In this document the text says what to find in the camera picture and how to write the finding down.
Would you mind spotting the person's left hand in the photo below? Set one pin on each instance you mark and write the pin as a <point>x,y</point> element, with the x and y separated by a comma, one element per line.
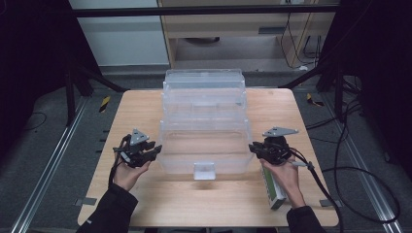
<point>129,176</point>

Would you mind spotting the person's right hand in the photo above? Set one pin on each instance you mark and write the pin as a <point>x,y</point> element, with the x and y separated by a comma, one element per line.
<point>286,181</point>

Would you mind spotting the light wooden desk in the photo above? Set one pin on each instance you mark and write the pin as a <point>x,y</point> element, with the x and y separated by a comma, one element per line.
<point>226,29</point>

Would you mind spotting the yellow black striped floor tape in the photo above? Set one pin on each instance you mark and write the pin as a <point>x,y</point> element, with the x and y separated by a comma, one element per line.
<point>104,104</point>
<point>313,100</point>

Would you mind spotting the white cabinet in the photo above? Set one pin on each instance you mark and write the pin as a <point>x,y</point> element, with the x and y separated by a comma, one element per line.
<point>123,39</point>

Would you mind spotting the aluminium floor rail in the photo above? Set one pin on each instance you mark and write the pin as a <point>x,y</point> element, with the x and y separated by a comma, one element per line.
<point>48,165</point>
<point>362,168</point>

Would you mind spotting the black metal stand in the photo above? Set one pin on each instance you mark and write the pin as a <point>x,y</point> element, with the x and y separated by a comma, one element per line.
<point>324,74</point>
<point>77,81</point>

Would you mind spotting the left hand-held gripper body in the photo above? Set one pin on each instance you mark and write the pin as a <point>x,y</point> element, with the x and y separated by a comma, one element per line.
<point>136,152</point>

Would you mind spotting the clear plastic storage box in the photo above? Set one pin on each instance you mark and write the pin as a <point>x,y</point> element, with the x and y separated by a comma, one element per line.
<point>205,129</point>

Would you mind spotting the grey tape strip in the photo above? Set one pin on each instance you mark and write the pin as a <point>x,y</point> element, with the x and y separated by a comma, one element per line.
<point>332,203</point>
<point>85,201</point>

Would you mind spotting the black horizontal frame bar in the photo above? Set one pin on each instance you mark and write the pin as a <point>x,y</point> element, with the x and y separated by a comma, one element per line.
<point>200,11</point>

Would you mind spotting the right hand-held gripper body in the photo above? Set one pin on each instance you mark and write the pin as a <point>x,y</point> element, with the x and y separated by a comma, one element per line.
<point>275,149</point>

